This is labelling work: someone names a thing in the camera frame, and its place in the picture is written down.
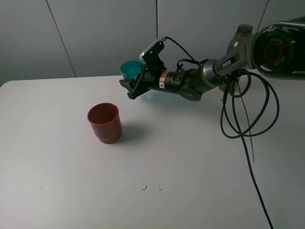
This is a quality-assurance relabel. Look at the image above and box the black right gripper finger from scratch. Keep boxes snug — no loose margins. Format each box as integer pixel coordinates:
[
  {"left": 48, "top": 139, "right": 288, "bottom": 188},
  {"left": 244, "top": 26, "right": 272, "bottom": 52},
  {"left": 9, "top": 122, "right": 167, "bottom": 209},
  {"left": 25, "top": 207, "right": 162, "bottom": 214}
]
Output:
[
  {"left": 127, "top": 71, "right": 149, "bottom": 100},
  {"left": 119, "top": 79, "right": 133, "bottom": 92}
]

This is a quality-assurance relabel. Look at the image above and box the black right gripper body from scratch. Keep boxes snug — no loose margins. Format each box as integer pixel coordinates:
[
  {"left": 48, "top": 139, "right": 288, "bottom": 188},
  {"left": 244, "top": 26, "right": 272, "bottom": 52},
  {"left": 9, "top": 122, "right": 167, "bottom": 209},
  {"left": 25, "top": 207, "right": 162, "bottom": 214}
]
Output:
[{"left": 140, "top": 69, "right": 188, "bottom": 94}]

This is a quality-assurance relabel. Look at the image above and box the teal translucent plastic cup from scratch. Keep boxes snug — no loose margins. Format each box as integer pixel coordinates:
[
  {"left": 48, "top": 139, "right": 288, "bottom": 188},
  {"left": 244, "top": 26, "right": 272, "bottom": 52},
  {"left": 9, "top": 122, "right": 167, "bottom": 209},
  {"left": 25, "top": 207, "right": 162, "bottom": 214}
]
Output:
[{"left": 121, "top": 61, "right": 144, "bottom": 81}]

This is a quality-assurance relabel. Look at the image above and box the smoky translucent water bottle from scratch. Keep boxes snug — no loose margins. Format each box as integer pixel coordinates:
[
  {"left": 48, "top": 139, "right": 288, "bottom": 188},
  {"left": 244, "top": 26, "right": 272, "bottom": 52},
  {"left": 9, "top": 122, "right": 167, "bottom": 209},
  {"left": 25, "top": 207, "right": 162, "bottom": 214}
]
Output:
[{"left": 218, "top": 24, "right": 253, "bottom": 92}]

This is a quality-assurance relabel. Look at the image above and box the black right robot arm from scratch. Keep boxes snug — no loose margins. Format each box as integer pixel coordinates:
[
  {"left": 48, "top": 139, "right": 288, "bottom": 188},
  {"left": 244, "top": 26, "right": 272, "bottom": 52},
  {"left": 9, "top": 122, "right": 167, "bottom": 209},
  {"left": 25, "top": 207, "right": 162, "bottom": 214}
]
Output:
[{"left": 120, "top": 17, "right": 305, "bottom": 101}]

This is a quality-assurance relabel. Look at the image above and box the red plastic cup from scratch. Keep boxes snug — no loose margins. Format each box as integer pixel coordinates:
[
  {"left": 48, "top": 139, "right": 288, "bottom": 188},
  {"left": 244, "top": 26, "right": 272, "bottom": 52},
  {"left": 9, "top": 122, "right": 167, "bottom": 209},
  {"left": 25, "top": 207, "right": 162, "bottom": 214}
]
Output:
[{"left": 87, "top": 103, "right": 122, "bottom": 144}]

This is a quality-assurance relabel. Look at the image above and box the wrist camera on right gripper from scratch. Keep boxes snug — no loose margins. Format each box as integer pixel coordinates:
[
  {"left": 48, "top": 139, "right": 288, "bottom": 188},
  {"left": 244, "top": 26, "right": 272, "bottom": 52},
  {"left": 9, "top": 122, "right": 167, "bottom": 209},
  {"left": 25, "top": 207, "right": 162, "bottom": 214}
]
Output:
[{"left": 139, "top": 38, "right": 166, "bottom": 72}]

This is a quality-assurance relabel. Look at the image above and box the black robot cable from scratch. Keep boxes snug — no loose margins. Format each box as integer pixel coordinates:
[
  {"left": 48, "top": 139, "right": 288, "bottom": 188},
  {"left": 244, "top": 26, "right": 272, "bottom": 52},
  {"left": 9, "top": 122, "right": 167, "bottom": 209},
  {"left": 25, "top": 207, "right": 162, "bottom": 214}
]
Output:
[{"left": 164, "top": 36, "right": 280, "bottom": 229}]

